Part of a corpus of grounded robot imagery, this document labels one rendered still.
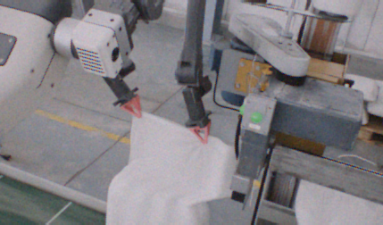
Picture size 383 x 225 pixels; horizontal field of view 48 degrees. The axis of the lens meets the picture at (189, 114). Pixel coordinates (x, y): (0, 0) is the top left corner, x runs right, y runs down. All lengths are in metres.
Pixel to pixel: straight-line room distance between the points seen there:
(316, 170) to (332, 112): 0.30
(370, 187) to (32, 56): 1.03
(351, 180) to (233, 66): 0.57
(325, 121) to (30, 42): 0.75
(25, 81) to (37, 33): 0.11
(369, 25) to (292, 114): 5.23
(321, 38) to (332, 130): 0.52
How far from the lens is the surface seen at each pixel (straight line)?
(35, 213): 2.19
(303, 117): 1.19
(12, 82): 1.04
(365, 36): 6.40
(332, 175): 1.44
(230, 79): 1.62
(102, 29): 0.99
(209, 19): 6.24
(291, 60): 1.27
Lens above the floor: 1.77
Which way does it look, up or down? 26 degrees down
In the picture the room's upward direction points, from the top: 9 degrees clockwise
